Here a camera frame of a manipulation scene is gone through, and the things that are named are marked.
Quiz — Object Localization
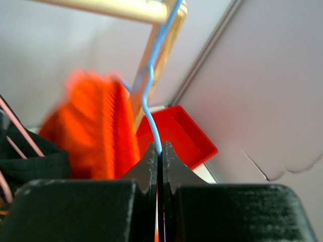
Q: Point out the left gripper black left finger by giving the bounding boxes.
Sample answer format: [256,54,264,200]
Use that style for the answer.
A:
[1,143,157,241]

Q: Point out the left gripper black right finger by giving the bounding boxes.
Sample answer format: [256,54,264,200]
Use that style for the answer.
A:
[163,142,317,241]

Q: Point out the light blue wire hanger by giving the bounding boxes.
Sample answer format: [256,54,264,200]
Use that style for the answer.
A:
[124,1,187,156]

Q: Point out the orange shorts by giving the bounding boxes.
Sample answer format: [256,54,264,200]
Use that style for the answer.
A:
[39,70,140,179]

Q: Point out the dark navy shorts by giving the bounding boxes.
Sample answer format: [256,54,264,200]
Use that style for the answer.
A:
[1,111,71,202]

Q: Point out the pink wire hanger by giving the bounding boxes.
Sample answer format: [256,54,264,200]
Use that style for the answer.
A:
[1,97,45,203]

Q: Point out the red plastic bin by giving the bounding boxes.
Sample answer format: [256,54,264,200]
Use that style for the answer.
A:
[152,105,218,169]

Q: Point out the wooden clothes rack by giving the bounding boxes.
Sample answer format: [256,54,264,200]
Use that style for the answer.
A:
[47,1,187,128]

